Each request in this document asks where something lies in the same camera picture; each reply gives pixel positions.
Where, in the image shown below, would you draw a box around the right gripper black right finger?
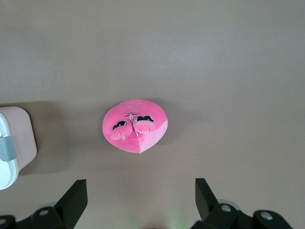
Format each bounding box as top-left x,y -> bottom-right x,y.
193,177 -> 240,229

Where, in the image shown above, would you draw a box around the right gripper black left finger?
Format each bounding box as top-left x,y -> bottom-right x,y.
30,179 -> 89,229

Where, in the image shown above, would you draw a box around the pink plush toy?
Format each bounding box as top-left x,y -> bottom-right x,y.
102,98 -> 169,155

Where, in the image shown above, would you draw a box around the pink plastic storage box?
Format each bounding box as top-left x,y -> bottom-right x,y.
0,106 -> 38,172

